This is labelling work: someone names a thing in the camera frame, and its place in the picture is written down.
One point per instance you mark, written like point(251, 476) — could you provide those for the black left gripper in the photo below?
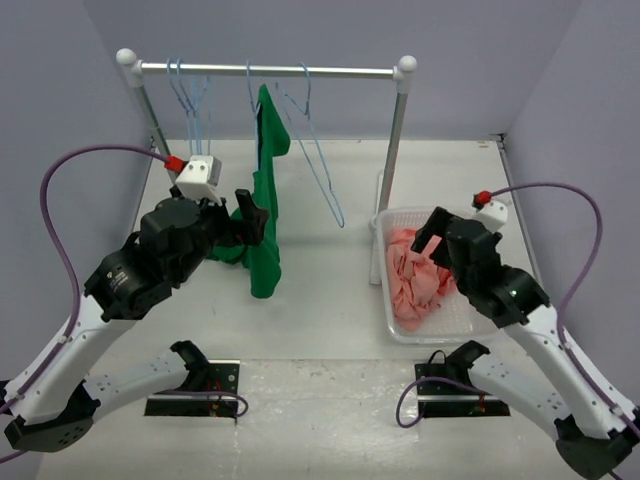
point(249, 229)

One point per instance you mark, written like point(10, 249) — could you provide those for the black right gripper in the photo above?
point(434, 225)

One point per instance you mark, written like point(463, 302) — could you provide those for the pink t shirt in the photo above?
point(417, 285)

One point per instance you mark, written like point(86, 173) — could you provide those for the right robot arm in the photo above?
point(593, 425)

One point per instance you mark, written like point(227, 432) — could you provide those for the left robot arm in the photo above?
point(54, 403)

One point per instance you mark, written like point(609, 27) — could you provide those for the green t shirt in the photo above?
point(262, 261)

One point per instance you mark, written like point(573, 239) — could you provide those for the blue hanger of green shirt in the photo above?
point(253, 105)

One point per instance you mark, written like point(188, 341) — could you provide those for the clear plastic tray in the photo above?
point(455, 322)

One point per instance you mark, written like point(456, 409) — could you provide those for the white metal clothes rack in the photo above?
point(134, 69)

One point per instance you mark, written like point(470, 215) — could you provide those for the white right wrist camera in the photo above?
point(492, 214)

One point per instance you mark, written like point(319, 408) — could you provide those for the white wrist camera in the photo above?
point(492, 214)
point(199, 179)

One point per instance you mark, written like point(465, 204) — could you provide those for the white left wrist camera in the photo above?
point(199, 179)

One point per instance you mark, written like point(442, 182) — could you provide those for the empty blue wire hanger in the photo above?
point(178, 85)

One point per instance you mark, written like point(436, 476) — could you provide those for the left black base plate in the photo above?
point(216, 396)

